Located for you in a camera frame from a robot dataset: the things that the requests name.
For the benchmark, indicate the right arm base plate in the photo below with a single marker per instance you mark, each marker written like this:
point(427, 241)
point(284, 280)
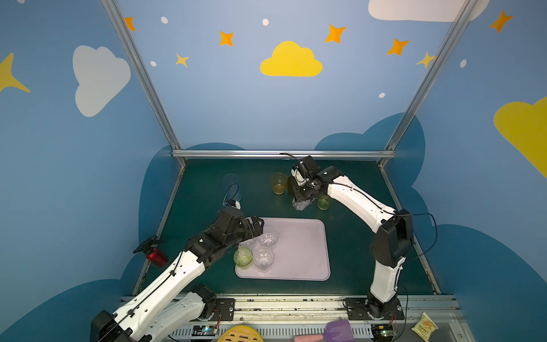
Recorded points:
point(364, 309)

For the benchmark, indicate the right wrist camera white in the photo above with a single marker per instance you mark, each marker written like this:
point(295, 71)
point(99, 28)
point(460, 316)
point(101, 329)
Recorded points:
point(299, 176)

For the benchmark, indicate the tall green cup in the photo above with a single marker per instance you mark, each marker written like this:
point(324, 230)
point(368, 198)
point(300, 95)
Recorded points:
point(324, 202)

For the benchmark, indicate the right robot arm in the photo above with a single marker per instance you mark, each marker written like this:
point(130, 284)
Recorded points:
point(393, 229)

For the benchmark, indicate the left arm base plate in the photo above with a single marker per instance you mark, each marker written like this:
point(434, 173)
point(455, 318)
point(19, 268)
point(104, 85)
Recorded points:
point(219, 310)

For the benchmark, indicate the yellow round lid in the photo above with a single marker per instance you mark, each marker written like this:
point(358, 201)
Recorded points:
point(241, 334)

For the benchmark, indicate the pink plastic tray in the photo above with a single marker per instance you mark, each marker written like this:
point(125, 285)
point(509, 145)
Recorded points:
point(300, 254)

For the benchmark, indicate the brown textured cup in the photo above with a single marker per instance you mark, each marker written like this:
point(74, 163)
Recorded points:
point(291, 184)

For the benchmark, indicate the clear faceted glass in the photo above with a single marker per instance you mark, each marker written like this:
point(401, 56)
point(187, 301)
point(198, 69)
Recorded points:
point(301, 204)
point(269, 238)
point(250, 244)
point(263, 258)

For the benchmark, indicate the yellow transparent cup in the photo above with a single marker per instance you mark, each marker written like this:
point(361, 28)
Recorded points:
point(279, 183)

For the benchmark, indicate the clear faceted glass back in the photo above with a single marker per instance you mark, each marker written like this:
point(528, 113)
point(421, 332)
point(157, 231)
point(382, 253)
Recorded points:
point(269, 238)

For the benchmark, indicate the tall blue textured cup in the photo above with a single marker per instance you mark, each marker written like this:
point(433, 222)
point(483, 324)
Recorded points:
point(232, 185)

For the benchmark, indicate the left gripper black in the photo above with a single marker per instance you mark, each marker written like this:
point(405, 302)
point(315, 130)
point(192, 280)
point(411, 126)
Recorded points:
point(251, 226)

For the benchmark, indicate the purple toy shovel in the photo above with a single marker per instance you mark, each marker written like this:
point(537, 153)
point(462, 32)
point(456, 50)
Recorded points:
point(336, 331)

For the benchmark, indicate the yellow snack packet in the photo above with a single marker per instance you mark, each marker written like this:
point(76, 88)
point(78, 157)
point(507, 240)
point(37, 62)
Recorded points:
point(425, 327)

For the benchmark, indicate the small green cup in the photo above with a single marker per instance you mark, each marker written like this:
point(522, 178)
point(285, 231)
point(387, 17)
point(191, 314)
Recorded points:
point(243, 257)

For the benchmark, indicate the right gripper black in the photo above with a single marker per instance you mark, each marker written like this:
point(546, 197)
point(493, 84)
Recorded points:
point(302, 194)

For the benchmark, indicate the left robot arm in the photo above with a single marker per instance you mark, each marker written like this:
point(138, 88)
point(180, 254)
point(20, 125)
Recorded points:
point(155, 313)

